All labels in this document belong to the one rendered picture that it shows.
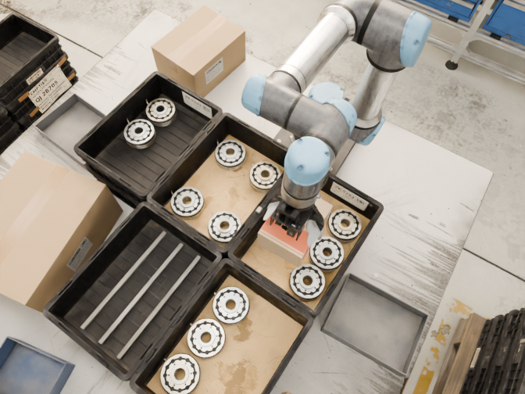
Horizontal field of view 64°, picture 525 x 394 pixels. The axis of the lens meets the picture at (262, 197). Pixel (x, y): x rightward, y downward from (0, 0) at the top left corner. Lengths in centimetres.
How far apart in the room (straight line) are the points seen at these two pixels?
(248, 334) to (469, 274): 145
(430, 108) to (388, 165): 123
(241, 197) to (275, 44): 176
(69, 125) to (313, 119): 120
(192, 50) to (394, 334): 123
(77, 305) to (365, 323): 86
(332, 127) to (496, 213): 192
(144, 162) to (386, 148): 90
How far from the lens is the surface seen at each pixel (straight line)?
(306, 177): 72
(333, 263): 128
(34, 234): 139
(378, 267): 148
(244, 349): 123
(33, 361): 150
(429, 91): 292
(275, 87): 82
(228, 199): 136
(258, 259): 129
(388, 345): 143
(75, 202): 138
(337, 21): 103
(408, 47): 108
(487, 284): 243
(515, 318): 198
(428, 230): 159
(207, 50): 170
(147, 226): 136
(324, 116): 79
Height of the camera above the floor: 206
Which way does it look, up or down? 64 degrees down
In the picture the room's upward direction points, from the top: 4 degrees clockwise
